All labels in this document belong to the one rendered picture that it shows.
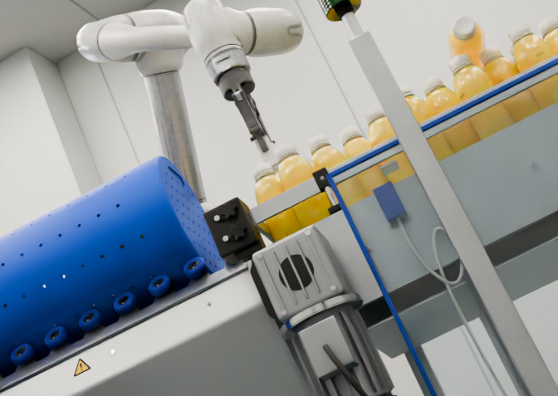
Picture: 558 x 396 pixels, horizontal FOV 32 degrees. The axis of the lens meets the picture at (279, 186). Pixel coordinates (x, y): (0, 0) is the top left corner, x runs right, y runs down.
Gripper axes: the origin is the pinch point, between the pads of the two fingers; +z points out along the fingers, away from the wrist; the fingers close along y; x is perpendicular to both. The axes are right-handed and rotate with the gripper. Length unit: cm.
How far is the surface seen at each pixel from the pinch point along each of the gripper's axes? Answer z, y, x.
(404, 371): 18, -266, -14
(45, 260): 7, 24, -45
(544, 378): 68, 47, 26
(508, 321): 59, 47, 26
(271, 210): 21.6, 30.3, -0.5
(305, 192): 21.5, 30.3, 6.2
